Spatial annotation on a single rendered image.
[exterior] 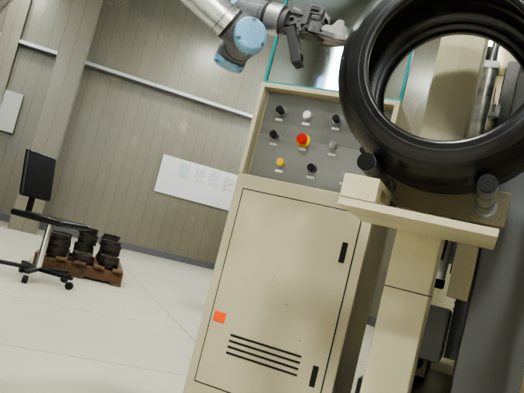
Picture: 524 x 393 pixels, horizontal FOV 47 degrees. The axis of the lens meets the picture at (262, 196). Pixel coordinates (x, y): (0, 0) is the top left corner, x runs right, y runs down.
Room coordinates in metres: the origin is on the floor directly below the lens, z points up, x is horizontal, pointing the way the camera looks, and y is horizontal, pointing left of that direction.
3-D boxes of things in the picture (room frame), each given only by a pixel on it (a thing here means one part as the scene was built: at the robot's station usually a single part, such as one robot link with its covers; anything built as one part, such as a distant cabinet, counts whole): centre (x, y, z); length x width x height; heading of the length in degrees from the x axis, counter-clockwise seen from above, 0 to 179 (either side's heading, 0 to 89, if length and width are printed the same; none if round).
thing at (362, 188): (1.59, -0.29, 0.83); 0.36 x 0.09 x 0.06; 159
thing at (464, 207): (1.71, -0.48, 0.90); 0.40 x 0.03 x 0.10; 69
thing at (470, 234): (1.54, -0.42, 0.80); 0.37 x 0.36 x 0.02; 69
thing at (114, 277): (5.80, 1.53, 0.21); 1.17 x 0.81 x 0.42; 17
